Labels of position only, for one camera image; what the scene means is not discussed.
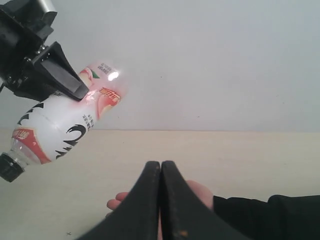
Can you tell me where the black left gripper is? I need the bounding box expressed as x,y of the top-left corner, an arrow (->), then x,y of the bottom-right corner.
0,0 -> 89,102

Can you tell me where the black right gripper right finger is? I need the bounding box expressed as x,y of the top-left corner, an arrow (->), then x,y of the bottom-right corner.
160,161 -> 247,240

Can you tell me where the pink peach drink bottle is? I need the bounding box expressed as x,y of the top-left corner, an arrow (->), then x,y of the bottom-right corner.
0,60 -> 128,183

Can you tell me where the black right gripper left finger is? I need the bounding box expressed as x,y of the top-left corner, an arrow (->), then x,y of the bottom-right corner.
79,161 -> 161,240

